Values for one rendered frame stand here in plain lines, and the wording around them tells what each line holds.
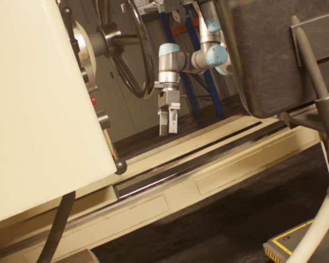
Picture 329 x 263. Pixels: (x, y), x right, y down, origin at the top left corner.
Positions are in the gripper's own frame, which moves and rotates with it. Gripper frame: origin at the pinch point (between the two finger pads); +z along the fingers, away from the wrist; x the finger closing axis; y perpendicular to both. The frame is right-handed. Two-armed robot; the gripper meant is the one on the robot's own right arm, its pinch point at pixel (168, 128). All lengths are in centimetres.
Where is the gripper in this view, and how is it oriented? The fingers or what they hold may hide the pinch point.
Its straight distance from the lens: 183.9
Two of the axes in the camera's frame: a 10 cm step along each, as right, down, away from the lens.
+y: 9.6, 0.4, 2.6
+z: -0.1, 10.0, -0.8
